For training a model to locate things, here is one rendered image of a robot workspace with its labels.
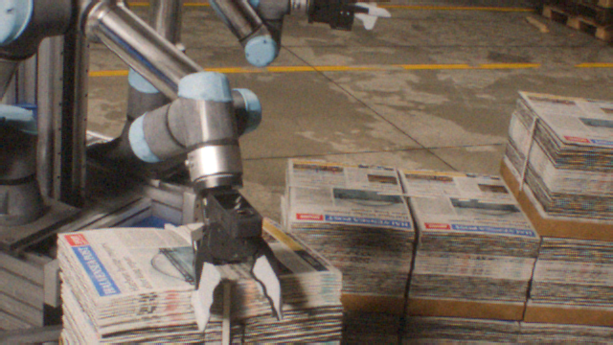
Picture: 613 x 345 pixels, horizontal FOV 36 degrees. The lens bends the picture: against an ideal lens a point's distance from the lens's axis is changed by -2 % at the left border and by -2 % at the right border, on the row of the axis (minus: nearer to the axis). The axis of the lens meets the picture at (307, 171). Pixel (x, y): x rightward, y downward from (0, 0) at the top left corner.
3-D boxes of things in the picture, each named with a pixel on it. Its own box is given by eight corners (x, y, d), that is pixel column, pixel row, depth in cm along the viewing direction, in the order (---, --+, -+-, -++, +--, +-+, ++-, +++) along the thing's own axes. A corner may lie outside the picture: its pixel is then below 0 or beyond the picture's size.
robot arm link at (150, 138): (187, 154, 154) (232, 138, 146) (133, 171, 145) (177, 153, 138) (171, 108, 153) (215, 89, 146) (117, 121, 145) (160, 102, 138)
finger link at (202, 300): (193, 333, 133) (213, 272, 137) (206, 332, 128) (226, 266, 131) (173, 327, 133) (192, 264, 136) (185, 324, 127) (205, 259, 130)
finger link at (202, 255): (214, 299, 131) (232, 241, 134) (217, 298, 130) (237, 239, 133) (182, 287, 130) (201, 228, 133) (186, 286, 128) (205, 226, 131)
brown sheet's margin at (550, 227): (498, 172, 254) (501, 156, 253) (599, 180, 257) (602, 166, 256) (538, 236, 219) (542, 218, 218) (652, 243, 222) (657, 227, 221)
